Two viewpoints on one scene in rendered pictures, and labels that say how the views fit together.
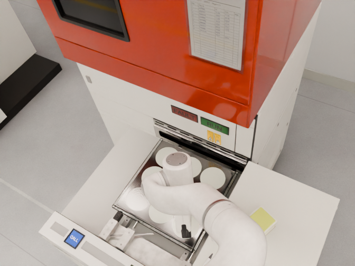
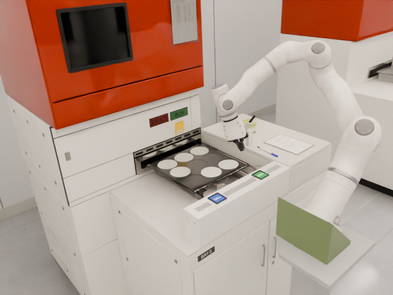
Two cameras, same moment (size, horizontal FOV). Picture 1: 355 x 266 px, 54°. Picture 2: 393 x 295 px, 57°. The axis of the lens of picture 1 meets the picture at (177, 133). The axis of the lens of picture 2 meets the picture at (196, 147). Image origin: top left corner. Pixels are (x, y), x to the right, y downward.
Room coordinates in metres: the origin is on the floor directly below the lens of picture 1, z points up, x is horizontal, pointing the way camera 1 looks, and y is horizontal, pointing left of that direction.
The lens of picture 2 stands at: (0.29, 1.63, 1.79)
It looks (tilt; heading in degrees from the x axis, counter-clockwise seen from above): 26 degrees down; 282
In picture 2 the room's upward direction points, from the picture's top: 3 degrees counter-clockwise
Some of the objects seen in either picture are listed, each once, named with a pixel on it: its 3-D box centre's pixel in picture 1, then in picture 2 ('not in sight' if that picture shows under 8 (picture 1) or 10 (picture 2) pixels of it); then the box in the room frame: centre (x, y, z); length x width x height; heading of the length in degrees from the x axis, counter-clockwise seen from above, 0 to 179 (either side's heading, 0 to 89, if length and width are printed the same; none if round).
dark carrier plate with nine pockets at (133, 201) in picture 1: (176, 188); (197, 164); (0.63, 0.04, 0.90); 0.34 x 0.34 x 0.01; 51
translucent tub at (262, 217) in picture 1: (260, 223); (247, 127); (0.40, -0.22, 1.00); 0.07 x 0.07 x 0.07; 31
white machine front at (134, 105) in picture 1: (161, 113); (138, 141); (0.93, 0.05, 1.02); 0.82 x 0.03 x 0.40; 51
